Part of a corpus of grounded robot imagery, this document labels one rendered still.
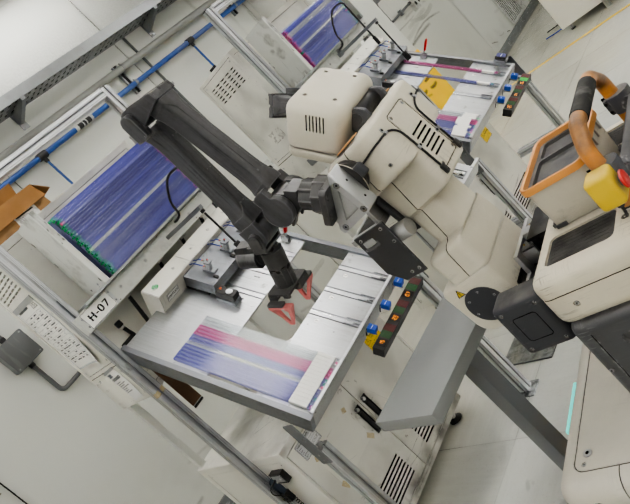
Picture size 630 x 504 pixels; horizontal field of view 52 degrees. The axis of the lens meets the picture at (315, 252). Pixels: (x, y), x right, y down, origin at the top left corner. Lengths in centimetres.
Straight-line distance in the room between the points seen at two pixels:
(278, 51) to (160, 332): 150
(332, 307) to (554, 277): 101
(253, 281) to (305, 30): 140
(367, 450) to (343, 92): 136
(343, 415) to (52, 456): 175
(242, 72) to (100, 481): 217
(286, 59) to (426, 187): 178
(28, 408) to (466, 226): 263
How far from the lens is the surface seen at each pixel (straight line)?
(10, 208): 264
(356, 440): 239
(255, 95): 322
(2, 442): 361
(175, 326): 226
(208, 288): 229
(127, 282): 229
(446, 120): 298
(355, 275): 226
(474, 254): 153
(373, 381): 248
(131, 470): 375
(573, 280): 131
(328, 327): 212
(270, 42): 316
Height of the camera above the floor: 141
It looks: 12 degrees down
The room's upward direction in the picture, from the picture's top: 46 degrees counter-clockwise
